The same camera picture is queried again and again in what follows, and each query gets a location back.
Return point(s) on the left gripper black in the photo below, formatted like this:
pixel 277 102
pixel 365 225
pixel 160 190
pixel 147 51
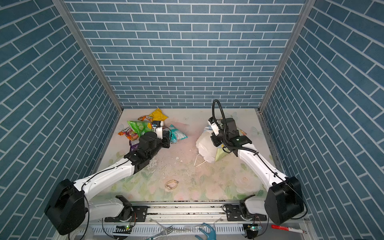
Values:
pixel 165 139

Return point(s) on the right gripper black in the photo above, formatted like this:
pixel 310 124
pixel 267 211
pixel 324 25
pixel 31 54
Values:
pixel 216 142

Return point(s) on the purple snack packet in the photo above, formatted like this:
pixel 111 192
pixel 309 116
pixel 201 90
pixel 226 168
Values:
pixel 134 145

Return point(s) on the green snack packet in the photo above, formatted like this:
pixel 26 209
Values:
pixel 140 127

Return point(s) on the orange snack packet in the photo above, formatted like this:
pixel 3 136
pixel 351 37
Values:
pixel 146 119

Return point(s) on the teal snack packet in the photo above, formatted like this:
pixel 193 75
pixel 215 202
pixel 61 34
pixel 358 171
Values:
pixel 176 134

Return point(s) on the yellow snack packet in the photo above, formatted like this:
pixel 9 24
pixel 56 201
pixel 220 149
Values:
pixel 158 115

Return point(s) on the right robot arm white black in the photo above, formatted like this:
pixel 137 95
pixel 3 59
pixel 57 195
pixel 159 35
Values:
pixel 284 195

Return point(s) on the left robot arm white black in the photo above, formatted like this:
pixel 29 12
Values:
pixel 71 205

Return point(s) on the beige rubber band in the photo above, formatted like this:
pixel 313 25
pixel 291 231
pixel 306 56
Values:
pixel 171 185

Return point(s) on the metal fork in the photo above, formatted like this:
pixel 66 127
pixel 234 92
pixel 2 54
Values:
pixel 165 232

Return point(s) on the teal plastic tool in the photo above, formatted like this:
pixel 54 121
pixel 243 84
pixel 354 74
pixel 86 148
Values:
pixel 208 231

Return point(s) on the red white marker pen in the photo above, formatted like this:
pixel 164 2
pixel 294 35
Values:
pixel 288 229

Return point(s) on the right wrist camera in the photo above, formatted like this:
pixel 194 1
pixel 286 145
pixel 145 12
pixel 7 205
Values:
pixel 213 123

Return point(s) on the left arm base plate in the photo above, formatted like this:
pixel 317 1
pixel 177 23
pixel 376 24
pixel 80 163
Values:
pixel 130 215

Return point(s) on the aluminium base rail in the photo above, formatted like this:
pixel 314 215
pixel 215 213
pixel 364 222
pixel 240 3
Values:
pixel 163 211

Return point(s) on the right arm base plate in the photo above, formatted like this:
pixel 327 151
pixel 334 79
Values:
pixel 236 213

